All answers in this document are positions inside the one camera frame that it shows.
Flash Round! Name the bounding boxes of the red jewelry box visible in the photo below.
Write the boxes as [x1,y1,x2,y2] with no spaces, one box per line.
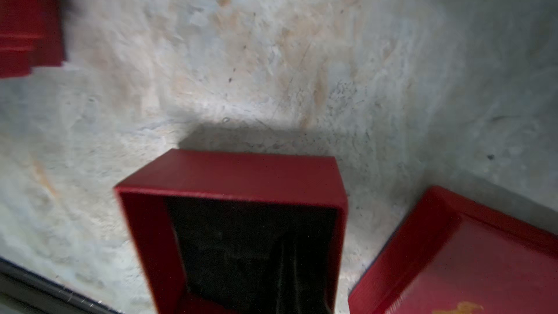
[114,149,348,313]
[1,0,65,79]

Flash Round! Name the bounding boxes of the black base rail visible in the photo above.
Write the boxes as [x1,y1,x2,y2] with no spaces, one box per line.
[1,258,118,314]

